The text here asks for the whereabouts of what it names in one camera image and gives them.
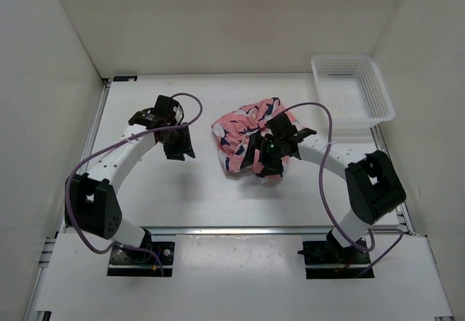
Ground aluminium frame rail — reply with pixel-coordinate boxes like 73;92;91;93
57;225;415;237

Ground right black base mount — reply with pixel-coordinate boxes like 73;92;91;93
297;237;375;280

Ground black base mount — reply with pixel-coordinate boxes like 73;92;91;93
297;237;375;280
107;234;175;277

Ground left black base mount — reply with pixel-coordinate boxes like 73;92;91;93
107;234;175;277

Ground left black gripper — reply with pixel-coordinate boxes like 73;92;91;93
158;122;195;161

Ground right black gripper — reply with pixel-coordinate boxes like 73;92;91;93
240;132;285;176

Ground white plastic basket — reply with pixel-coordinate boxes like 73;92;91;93
311;54;395;135

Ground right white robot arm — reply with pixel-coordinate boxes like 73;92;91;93
240;113;406;263

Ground pink shark print shorts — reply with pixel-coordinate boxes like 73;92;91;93
211;97;285;175

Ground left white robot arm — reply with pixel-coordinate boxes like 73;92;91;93
65;94;195;263

